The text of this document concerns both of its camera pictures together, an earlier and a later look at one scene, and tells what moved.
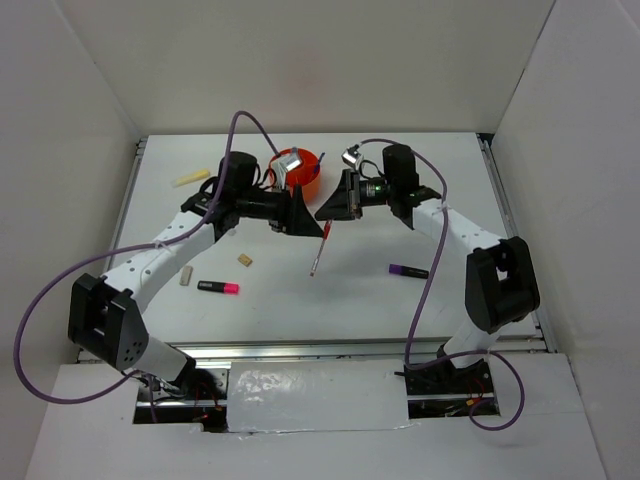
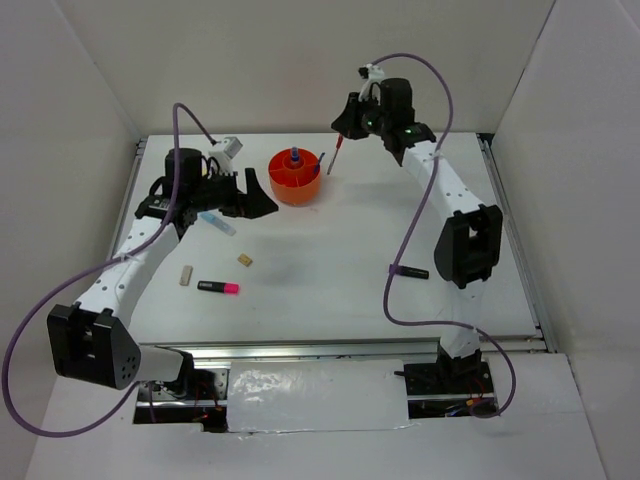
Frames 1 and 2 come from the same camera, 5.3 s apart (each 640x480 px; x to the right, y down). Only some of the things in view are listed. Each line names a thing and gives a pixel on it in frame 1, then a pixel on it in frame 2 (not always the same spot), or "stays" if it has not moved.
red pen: [326, 233] to [339, 141]
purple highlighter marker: [408, 271] stays
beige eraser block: [186, 275] stays
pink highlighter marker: [222, 287] stays
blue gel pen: [317, 167] stays
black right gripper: [345, 204] to [347, 122]
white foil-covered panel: [267, 396] stays
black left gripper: [292, 216] to [251, 205]
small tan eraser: [244, 259] stays
